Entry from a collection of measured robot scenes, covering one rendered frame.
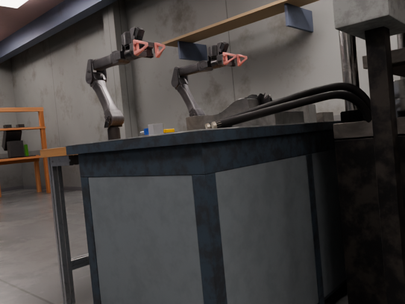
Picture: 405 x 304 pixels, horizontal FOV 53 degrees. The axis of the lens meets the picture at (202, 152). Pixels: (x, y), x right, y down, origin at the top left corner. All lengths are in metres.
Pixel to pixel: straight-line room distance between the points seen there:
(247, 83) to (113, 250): 3.86
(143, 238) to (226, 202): 0.33
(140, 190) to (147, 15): 5.39
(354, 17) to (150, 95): 5.30
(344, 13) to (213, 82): 4.22
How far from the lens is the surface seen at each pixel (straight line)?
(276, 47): 4.91
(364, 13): 1.33
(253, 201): 1.34
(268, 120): 1.72
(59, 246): 2.13
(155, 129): 1.65
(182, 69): 2.53
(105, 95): 2.12
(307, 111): 2.12
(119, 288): 1.56
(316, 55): 4.64
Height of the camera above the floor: 0.77
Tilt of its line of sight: 2 degrees down
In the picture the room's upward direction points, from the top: 5 degrees counter-clockwise
